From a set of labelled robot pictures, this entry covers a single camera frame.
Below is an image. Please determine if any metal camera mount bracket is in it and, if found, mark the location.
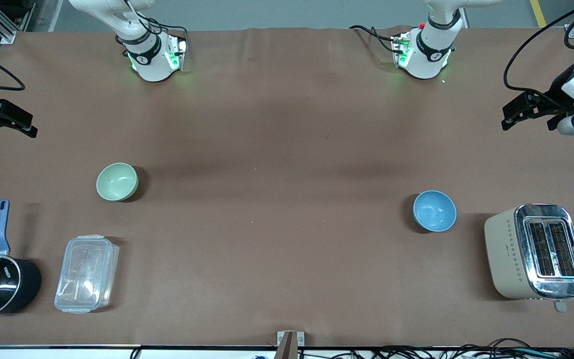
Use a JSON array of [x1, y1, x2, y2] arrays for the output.
[[277, 331, 305, 359]]

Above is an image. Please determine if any black base cable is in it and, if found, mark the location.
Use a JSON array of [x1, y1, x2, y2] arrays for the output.
[[133, 0, 189, 44], [349, 24, 397, 53]]

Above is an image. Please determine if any beige chrome toaster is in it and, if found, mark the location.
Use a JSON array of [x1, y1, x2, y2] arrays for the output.
[[484, 203, 574, 313]]

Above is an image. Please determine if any brown table cover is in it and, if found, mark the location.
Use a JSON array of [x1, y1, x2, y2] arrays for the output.
[[0, 27, 574, 347]]

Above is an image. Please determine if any black floor cable bundle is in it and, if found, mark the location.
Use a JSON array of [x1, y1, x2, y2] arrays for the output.
[[371, 338, 574, 359]]

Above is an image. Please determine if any black right base cable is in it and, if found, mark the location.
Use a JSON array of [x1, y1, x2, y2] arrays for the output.
[[133, 0, 189, 44]]

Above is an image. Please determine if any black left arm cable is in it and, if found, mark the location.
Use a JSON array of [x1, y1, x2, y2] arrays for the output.
[[503, 0, 574, 108]]

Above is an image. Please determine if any green bowl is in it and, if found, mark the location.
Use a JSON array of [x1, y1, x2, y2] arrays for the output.
[[96, 163, 139, 202]]

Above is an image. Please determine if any black pot blue handle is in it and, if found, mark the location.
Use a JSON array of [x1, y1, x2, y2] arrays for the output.
[[0, 199, 42, 318]]

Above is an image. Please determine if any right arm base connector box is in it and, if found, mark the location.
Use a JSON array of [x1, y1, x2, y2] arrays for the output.
[[164, 36, 188, 71]]

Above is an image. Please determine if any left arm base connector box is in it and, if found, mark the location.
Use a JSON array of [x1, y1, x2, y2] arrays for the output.
[[391, 32, 413, 69]]

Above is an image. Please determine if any clear plastic food container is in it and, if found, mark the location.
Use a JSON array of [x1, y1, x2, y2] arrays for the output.
[[54, 234, 120, 314]]

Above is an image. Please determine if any black left base cable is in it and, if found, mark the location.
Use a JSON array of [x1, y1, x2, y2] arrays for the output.
[[349, 24, 397, 53]]

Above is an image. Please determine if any blue bowl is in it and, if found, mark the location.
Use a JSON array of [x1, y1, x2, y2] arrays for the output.
[[413, 190, 457, 233]]

